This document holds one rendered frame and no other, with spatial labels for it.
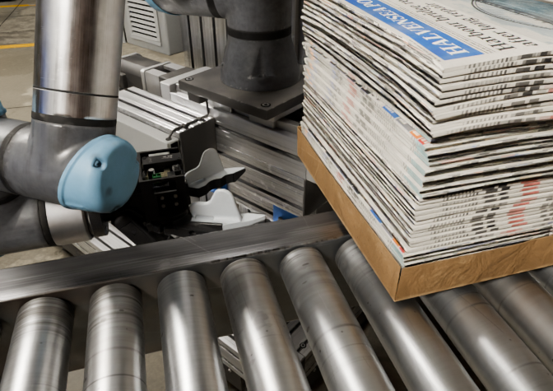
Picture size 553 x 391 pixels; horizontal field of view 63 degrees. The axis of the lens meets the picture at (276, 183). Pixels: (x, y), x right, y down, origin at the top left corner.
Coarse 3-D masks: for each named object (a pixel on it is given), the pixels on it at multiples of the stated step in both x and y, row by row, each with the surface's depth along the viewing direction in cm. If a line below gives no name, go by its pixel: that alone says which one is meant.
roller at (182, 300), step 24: (168, 288) 44; (192, 288) 44; (168, 312) 42; (192, 312) 41; (168, 336) 40; (192, 336) 39; (216, 336) 41; (168, 360) 38; (192, 360) 37; (216, 360) 38; (168, 384) 36; (192, 384) 35; (216, 384) 36
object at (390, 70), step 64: (320, 0) 47; (384, 0) 43; (448, 0) 44; (320, 64) 52; (384, 64) 36; (448, 64) 30; (512, 64) 30; (320, 128) 55; (384, 128) 39; (448, 128) 32; (512, 128) 34; (384, 192) 41; (448, 192) 36; (512, 192) 38; (448, 256) 40
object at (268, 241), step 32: (288, 224) 52; (320, 224) 52; (96, 256) 47; (128, 256) 47; (160, 256) 47; (192, 256) 47; (224, 256) 47; (256, 256) 48; (0, 288) 44; (32, 288) 44; (64, 288) 44; (96, 288) 44; (0, 320) 43; (224, 320) 52; (288, 320) 55; (0, 352) 45
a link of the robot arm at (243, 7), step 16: (208, 0) 77; (224, 0) 76; (240, 0) 74; (256, 0) 74; (272, 0) 74; (288, 0) 77; (224, 16) 80; (240, 16) 76; (256, 16) 75; (272, 16) 76; (288, 16) 78
